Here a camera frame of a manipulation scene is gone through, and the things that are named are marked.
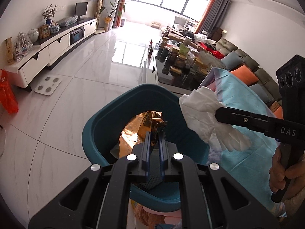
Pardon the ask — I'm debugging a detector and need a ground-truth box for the white ceramic jar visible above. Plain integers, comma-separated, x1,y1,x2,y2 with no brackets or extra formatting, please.
27,28,39,43

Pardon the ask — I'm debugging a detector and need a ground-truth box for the tall green potted plant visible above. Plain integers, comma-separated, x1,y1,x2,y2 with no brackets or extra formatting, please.
100,0,119,32

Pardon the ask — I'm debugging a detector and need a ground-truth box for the orange cushion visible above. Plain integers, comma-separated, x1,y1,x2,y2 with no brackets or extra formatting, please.
231,65,259,86

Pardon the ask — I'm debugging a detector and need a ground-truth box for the teal and grey tablecloth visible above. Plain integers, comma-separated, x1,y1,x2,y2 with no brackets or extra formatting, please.
202,67,284,217

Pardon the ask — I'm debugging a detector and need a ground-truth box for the olive green sectional sofa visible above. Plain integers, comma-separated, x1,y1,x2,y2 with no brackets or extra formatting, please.
212,38,283,118

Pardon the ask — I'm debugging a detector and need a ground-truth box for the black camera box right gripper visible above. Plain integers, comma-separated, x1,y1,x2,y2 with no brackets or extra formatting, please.
276,54,305,125

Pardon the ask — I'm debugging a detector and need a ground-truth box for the cluttered dark coffee table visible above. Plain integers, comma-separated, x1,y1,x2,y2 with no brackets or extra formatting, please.
147,37,225,96

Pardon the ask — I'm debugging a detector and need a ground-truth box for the white bathroom scale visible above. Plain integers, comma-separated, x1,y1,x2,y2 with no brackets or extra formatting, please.
34,75,63,96

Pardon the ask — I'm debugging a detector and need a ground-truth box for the orange red plastic bag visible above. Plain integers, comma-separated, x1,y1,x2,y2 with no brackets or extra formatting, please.
0,69,19,114

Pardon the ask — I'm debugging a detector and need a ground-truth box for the teal plastic trash bin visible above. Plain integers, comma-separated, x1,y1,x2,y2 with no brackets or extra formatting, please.
81,83,210,212

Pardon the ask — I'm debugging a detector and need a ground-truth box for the gold foil wrapper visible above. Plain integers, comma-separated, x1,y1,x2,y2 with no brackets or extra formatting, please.
110,111,166,159

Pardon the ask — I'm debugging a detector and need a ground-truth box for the white tissue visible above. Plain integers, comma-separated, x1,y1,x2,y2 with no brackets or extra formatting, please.
179,86,251,152

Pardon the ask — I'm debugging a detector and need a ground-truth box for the white black TV cabinet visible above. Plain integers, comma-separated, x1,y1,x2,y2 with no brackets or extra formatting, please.
5,18,97,91

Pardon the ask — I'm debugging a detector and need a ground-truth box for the black computer monitor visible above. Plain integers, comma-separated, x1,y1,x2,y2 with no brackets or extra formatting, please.
75,2,88,21

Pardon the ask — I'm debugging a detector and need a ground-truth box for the person's right hand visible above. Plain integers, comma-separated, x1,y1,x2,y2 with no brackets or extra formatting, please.
269,147,304,199

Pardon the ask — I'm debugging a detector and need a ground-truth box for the grey blue cushion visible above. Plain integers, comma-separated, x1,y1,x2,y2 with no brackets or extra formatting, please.
221,51,243,70

